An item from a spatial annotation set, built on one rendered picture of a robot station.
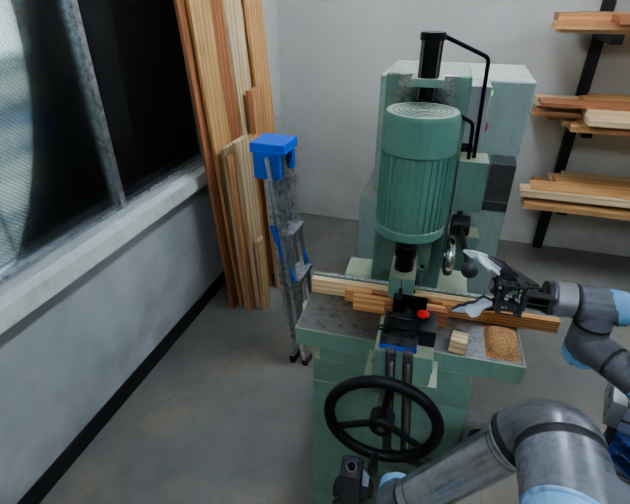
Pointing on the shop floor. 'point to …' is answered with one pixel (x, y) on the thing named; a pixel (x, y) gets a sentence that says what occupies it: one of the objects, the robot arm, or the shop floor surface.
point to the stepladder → (285, 227)
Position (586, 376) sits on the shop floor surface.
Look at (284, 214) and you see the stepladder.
